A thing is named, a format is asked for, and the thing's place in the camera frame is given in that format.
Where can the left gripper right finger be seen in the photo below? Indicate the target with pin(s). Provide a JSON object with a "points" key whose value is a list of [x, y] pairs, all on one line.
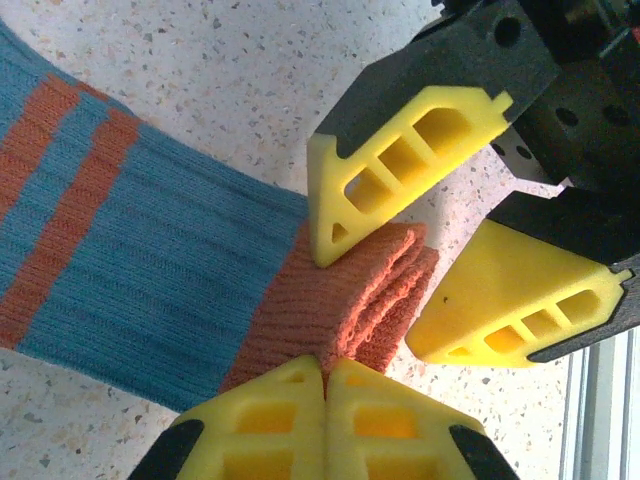
{"points": [[390, 430]]}

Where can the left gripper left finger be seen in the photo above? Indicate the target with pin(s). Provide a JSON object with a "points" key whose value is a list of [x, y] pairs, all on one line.
{"points": [[260, 430]]}

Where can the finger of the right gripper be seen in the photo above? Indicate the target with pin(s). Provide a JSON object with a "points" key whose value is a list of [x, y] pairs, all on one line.
{"points": [[425, 80], [500, 280]]}

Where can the blue orange striped sock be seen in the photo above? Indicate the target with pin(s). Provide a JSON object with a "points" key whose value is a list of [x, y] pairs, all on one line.
{"points": [[150, 225]]}

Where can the long aluminium frame rail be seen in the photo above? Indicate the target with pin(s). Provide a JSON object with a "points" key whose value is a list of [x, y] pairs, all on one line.
{"points": [[600, 425]]}

